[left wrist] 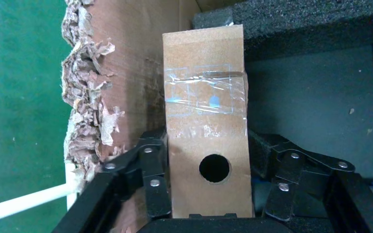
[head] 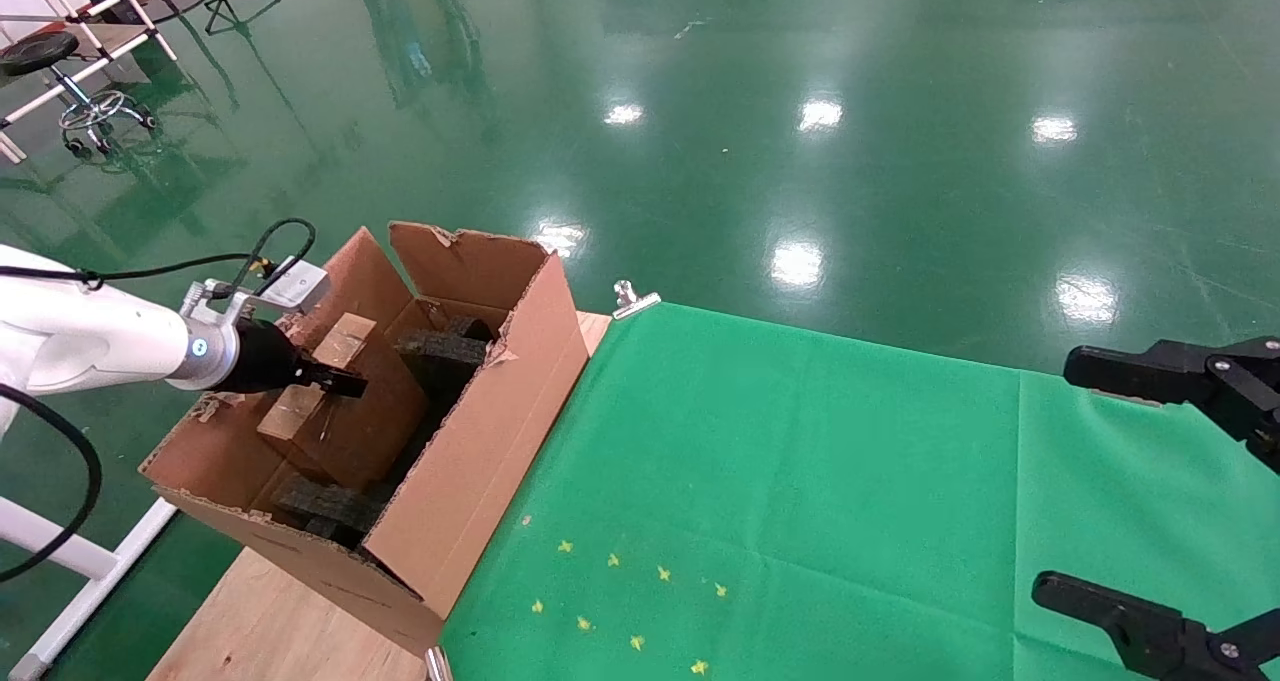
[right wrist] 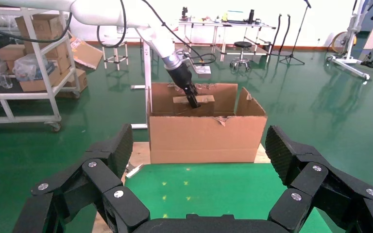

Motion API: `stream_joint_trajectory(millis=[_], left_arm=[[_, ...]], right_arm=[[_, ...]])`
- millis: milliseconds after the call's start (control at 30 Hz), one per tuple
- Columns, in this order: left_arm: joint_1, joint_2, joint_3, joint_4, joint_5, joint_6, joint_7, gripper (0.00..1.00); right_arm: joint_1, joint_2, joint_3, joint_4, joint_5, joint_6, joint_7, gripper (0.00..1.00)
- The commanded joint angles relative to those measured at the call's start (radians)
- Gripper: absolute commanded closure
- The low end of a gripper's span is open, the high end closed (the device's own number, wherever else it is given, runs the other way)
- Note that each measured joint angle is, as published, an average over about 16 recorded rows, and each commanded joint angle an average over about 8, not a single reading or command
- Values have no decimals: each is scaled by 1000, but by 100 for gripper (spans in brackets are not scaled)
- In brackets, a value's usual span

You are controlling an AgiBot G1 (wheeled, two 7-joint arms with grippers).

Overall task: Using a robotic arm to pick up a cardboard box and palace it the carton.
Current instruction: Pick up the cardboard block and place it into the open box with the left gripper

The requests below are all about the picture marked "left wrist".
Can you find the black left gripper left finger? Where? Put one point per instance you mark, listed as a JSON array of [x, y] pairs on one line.
[[154, 196]]

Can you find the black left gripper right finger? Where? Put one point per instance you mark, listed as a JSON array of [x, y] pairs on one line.
[[344, 199]]

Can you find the small cardboard box with hole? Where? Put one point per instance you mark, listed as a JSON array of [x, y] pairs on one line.
[[205, 135]]

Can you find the large open cardboard carton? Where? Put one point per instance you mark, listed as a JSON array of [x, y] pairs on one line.
[[135, 80]]

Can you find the white standing desk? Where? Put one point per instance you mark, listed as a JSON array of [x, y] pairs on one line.
[[22, 202]]

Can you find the black foam insert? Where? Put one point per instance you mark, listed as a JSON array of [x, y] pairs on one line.
[[302, 29]]

